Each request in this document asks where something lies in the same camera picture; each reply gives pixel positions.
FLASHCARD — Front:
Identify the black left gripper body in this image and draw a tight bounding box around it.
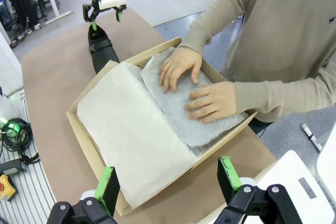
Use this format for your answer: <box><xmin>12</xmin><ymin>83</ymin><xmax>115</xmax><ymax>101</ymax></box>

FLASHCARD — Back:
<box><xmin>89</xmin><ymin>0</ymin><xmax>118</xmax><ymax>15</ymax></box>

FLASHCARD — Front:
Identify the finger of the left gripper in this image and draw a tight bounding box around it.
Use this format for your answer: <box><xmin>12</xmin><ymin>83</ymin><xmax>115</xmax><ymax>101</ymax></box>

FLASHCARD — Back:
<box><xmin>82</xmin><ymin>3</ymin><xmax>101</xmax><ymax>31</ymax></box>
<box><xmin>114</xmin><ymin>3</ymin><xmax>127</xmax><ymax>23</ymax></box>

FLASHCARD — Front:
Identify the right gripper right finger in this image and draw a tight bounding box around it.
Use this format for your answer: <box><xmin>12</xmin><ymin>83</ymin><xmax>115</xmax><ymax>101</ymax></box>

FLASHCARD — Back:
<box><xmin>215</xmin><ymin>156</ymin><xmax>302</xmax><ymax>224</ymax></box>

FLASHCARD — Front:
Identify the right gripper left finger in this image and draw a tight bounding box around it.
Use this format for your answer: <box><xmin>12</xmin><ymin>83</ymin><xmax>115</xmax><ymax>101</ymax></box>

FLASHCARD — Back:
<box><xmin>48</xmin><ymin>166</ymin><xmax>122</xmax><ymax>224</ymax></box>

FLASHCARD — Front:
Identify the black leather shoe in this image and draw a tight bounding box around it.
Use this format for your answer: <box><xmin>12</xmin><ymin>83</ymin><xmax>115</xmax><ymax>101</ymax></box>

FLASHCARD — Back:
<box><xmin>87</xmin><ymin>26</ymin><xmax>122</xmax><ymax>75</ymax></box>

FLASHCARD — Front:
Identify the white tissue wrapping paper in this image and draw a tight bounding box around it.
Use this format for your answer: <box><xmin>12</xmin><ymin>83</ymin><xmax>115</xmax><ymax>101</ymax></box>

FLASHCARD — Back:
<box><xmin>76</xmin><ymin>46</ymin><xmax>250</xmax><ymax>209</ymax></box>

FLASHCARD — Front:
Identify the brown cardboard shoe box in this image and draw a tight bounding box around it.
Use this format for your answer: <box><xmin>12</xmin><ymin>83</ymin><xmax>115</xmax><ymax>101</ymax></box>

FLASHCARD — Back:
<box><xmin>65</xmin><ymin>37</ymin><xmax>258</xmax><ymax>217</ymax></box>

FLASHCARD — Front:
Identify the person's right forearm beige sleeve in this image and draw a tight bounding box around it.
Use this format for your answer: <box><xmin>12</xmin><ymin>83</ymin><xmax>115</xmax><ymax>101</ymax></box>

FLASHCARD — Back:
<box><xmin>177</xmin><ymin>0</ymin><xmax>253</xmax><ymax>55</ymax></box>

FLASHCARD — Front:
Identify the person's left forearm beige sleeve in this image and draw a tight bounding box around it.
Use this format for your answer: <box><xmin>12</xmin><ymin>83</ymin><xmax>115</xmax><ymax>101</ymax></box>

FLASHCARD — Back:
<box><xmin>234</xmin><ymin>65</ymin><xmax>336</xmax><ymax>118</ymax></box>

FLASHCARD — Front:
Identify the grey control box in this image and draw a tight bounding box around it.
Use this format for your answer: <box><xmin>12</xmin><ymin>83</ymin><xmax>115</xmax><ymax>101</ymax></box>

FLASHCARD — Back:
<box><xmin>0</xmin><ymin>159</ymin><xmax>27</xmax><ymax>177</ymax></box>

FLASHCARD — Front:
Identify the yellow emergency stop box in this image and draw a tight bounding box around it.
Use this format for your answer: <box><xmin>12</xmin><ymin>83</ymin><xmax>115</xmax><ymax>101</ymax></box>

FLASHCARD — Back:
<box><xmin>0</xmin><ymin>174</ymin><xmax>19</xmax><ymax>203</ymax></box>

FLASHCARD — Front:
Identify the person's right hand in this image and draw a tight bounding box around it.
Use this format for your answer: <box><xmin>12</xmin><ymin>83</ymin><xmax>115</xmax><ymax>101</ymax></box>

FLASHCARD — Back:
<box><xmin>159</xmin><ymin>46</ymin><xmax>204</xmax><ymax>94</ymax></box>

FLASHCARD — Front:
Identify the person's left hand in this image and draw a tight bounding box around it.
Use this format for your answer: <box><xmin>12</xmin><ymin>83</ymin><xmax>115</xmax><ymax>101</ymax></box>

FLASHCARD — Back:
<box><xmin>184</xmin><ymin>81</ymin><xmax>237</xmax><ymax>125</ymax></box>

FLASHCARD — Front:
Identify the person in beige sweater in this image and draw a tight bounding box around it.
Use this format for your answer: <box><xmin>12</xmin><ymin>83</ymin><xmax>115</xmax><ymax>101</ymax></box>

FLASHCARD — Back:
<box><xmin>219</xmin><ymin>0</ymin><xmax>336</xmax><ymax>135</ymax></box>

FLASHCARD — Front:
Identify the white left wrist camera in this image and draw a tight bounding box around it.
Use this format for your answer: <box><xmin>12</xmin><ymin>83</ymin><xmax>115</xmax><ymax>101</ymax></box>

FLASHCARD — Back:
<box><xmin>98</xmin><ymin>0</ymin><xmax>127</xmax><ymax>10</ymax></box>

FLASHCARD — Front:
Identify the grooved aluminium base plate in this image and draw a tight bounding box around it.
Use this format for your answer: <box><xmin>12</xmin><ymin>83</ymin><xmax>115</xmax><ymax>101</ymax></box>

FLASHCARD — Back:
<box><xmin>0</xmin><ymin>90</ymin><xmax>57</xmax><ymax>224</ymax></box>

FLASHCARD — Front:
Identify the black cable bundle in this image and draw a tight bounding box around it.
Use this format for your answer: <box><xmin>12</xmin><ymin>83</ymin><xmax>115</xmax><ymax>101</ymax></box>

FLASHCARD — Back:
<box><xmin>0</xmin><ymin>118</ymin><xmax>40</xmax><ymax>165</ymax></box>

